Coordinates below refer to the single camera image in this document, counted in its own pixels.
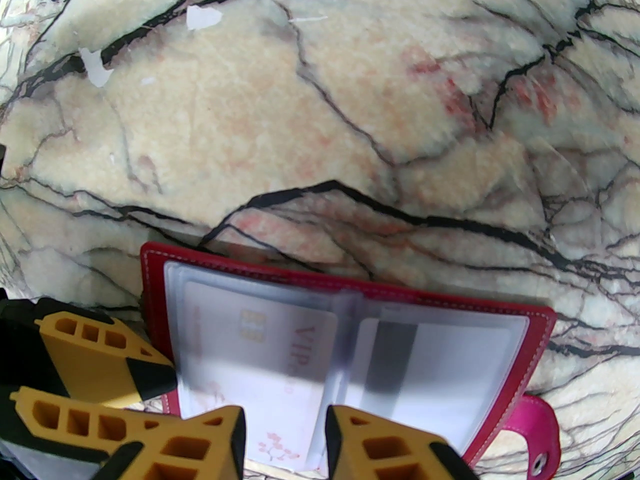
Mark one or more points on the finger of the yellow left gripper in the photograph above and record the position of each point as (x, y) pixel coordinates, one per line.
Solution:
(65, 418)
(100, 363)

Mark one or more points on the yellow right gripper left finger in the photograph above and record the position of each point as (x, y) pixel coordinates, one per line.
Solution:
(190, 453)

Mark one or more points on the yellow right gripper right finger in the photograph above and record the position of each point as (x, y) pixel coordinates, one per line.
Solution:
(390, 458)

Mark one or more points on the red leather card holder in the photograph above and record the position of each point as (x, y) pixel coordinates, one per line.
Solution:
(155, 288)

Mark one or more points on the white gold VIP card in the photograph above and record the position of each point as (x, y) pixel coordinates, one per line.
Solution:
(450, 368)

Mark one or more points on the pink flower VIP card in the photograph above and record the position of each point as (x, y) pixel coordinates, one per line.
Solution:
(280, 368)

